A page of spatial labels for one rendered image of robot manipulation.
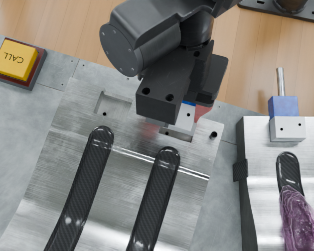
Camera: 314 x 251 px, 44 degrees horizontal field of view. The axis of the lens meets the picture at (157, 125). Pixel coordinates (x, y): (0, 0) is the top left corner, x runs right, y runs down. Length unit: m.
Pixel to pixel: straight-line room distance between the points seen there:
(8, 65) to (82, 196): 0.28
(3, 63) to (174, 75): 0.41
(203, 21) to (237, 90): 0.35
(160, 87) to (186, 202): 0.25
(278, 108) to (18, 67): 0.45
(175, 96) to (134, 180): 0.24
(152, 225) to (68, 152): 0.17
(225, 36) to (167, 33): 0.41
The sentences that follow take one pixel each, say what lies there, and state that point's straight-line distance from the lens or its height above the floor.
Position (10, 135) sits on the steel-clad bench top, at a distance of 0.74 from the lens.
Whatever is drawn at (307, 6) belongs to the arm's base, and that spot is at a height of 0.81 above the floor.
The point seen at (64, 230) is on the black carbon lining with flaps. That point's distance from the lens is 0.60.
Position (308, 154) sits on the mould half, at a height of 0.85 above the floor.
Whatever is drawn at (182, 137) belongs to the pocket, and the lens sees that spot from 0.63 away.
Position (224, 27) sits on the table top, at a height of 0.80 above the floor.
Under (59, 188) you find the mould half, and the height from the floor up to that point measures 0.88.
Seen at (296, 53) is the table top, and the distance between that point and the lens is 0.81.
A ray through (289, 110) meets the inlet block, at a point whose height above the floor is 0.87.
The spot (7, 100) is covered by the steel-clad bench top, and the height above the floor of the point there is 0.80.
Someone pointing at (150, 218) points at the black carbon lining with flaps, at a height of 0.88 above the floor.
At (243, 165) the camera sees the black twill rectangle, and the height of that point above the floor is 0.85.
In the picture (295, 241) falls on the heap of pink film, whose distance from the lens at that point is 0.61.
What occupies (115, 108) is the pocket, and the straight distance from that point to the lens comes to 0.64.
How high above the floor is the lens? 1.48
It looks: 75 degrees down
